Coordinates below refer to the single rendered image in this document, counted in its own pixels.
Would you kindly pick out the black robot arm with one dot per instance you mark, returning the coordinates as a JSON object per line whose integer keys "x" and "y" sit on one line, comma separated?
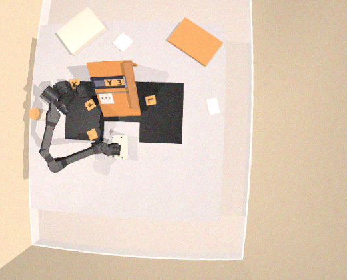
{"x": 52, "y": 117}

